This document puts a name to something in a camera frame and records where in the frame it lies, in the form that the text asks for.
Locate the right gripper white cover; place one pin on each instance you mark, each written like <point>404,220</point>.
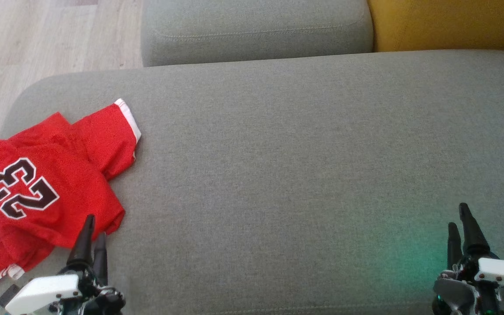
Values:
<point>501,273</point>

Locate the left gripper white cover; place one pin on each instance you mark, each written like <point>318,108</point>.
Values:
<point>46,293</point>

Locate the red basketball jersey number 23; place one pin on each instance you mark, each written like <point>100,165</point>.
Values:
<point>72,210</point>

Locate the red shorts white trim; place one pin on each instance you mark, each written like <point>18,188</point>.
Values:
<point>107,135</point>

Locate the wide grey sofa chaise seat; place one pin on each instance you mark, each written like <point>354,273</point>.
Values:
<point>300,175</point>

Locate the yellow sofa back cushion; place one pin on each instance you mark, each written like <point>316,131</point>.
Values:
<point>444,22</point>

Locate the grey sofa seat cushion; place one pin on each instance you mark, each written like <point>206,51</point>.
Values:
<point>256,30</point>

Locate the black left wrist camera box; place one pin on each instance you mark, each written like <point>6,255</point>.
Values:
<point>9,295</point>

